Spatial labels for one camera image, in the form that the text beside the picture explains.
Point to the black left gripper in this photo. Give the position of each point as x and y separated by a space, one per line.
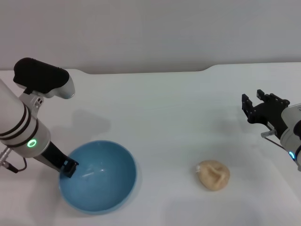
53 157

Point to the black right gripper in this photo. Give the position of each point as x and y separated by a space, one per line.
268 114

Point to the blue ceramic bowl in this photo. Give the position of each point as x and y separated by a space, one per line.
103 186

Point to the beige egg yolk pastry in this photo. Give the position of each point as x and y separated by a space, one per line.
212 175

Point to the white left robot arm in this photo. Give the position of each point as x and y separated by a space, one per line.
14 117

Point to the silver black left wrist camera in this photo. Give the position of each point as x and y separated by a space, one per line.
40 75

